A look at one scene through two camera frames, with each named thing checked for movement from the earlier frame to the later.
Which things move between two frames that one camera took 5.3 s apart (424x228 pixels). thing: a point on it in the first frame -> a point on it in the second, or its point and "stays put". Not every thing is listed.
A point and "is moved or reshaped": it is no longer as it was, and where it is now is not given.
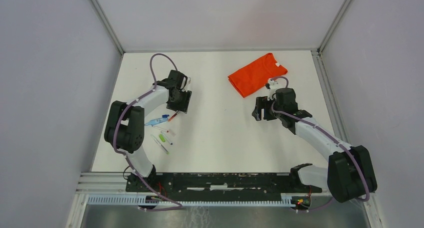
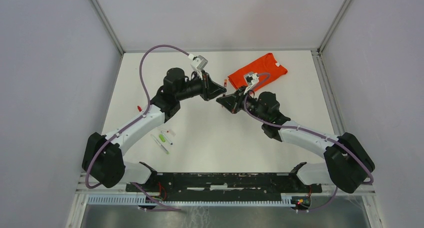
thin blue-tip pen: (171, 143) stays put
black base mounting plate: (216, 183) stays put
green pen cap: (162, 137) stays put
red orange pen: (169, 118) is moved or reshaped
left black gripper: (183, 106) -> (208, 87)
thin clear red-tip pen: (160, 128) stays put
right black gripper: (262, 103) -> (233, 103)
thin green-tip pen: (160, 144) stays put
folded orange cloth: (256, 75) stays put
